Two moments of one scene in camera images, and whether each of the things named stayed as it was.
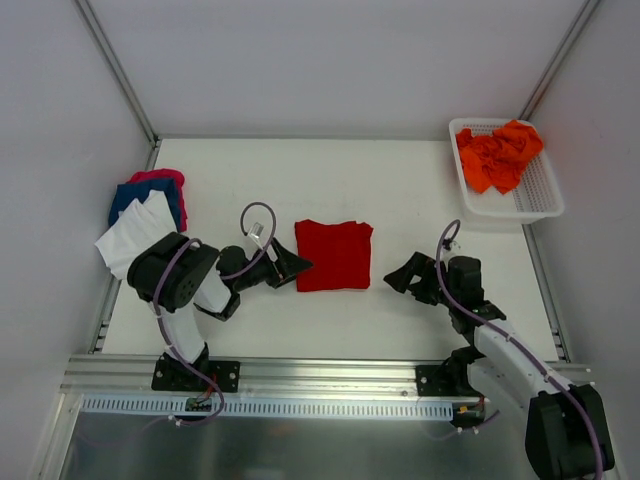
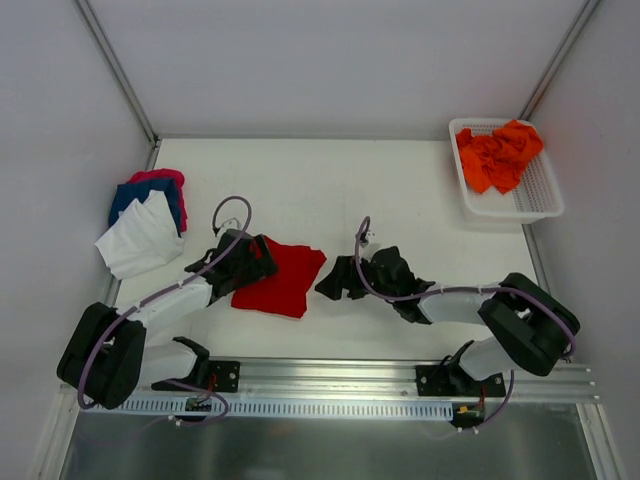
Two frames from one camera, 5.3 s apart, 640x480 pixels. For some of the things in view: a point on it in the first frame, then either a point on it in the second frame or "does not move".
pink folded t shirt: (178, 178) does not move
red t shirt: (340, 253) to (283, 292)
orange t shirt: (497, 159) does not move
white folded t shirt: (140, 226) does not move
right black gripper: (424, 280) to (355, 276)
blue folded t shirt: (127, 192) does not move
